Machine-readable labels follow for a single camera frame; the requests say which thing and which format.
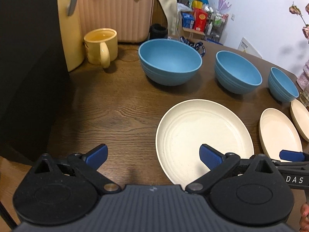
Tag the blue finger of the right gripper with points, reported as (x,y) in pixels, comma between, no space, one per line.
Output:
(293,156)

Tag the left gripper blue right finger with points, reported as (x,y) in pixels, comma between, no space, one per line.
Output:
(221,166)

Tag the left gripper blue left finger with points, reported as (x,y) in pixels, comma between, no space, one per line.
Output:
(87,164)

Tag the cream plate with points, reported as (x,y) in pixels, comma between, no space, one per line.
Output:
(300,118)
(277,133)
(190,124)

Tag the blue bowl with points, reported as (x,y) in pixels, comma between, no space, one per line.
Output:
(169,62)
(281,86)
(235,73)

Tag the person's right hand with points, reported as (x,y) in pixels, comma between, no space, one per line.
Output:
(304,220)

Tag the clear drinking glass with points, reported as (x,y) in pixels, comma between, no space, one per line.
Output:
(304,96)

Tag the pink textured vase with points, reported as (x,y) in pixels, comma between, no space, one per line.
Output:
(303,79)

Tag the yellow ceramic mug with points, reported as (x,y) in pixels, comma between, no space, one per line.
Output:
(101,46)

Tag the red gift box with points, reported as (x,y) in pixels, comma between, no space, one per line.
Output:
(200,19)

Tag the dried pink flowers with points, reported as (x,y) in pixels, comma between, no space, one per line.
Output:
(294,10)

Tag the black round pouch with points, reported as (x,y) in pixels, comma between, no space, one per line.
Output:
(157,31)

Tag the blue carton box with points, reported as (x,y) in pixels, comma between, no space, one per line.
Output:
(187,20)

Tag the white plastic bag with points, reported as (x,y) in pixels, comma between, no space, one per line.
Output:
(182,8)

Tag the wooden chair with beige cloth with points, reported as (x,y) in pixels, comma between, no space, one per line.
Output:
(165,13)

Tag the pink ribbed suitcase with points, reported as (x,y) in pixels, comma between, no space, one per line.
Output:
(130,18)

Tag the yellow thermos jug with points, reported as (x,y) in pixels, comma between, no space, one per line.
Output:
(71,34)

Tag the wire storage rack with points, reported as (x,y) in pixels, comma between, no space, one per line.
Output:
(215,24)

